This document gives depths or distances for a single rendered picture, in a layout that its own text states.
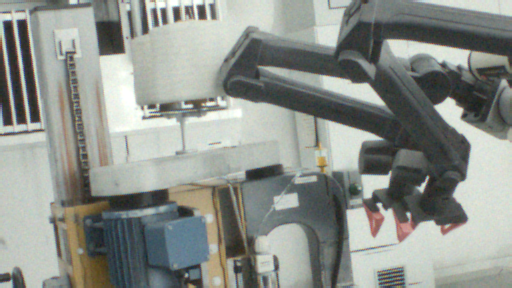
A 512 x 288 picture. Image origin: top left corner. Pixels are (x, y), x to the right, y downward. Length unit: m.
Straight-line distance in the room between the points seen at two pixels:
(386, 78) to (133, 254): 0.67
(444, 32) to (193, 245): 0.72
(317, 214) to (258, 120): 4.20
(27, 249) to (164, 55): 2.96
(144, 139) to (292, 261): 1.91
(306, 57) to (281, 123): 4.57
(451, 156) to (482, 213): 5.31
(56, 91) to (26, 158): 2.68
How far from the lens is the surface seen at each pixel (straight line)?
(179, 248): 2.13
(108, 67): 4.63
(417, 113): 1.89
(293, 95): 2.17
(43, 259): 5.11
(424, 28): 1.69
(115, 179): 2.16
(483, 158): 7.28
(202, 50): 2.20
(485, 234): 7.32
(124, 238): 2.20
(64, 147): 2.40
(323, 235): 2.50
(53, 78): 2.40
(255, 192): 2.44
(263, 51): 2.12
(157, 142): 5.17
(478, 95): 2.24
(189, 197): 2.40
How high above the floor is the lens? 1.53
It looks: 4 degrees down
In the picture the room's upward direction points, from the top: 7 degrees counter-clockwise
